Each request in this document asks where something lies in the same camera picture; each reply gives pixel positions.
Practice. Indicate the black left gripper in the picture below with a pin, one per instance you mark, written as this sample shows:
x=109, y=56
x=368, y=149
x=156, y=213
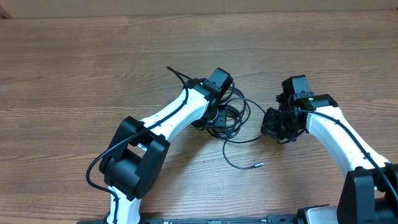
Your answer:
x=221, y=121

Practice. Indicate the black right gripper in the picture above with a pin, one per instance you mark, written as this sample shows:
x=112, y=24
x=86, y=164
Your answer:
x=269, y=129

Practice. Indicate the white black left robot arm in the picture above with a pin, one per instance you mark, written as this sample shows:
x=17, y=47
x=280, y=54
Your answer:
x=133, y=160

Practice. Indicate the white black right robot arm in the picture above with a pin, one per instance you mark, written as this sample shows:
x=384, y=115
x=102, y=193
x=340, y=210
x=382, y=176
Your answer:
x=369, y=192

